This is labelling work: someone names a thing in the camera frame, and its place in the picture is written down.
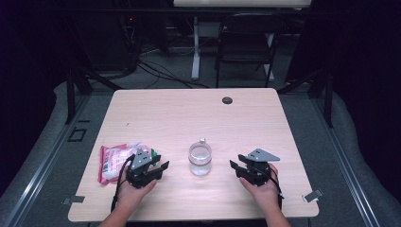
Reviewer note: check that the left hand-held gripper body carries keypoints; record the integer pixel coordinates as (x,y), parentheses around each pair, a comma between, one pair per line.
(140,162)

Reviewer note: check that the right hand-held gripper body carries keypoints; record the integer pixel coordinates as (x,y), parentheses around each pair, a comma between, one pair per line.
(257,171)

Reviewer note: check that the pink printed plastic seasoning bag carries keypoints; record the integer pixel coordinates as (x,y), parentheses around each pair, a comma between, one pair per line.
(112,162)

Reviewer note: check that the clear plastic jar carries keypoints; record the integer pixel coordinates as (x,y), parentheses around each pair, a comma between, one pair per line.
(200,165)

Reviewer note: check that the clear glass bowl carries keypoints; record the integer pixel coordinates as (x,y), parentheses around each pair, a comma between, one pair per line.
(200,149)

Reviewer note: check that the person's right hand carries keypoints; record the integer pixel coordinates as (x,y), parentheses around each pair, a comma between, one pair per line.
(266,194)

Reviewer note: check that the person's left hand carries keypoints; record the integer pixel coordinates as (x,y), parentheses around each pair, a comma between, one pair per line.
(130,194)

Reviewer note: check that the grey tape piece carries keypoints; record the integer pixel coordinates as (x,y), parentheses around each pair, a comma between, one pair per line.
(74,200)
(312,196)

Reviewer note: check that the round table grommet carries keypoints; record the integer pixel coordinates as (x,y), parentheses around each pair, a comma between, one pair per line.
(227,100)

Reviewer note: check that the black metal stand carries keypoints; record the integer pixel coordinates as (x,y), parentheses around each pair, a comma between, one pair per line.
(327,97)
(71,94)

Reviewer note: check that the white desk leg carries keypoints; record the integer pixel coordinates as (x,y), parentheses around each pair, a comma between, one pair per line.
(196,56)
(270,63)

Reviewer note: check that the black folding chair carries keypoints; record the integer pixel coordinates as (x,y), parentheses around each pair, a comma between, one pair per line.
(249,38)

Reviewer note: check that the dark equipment cabinet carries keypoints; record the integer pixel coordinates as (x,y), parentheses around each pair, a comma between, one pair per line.
(110,44)

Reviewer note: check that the white desk top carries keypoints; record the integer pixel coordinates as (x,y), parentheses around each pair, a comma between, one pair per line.
(242,3)

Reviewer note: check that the aluminium floor rail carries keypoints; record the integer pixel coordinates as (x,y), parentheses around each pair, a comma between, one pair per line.
(350,170)
(41,176)

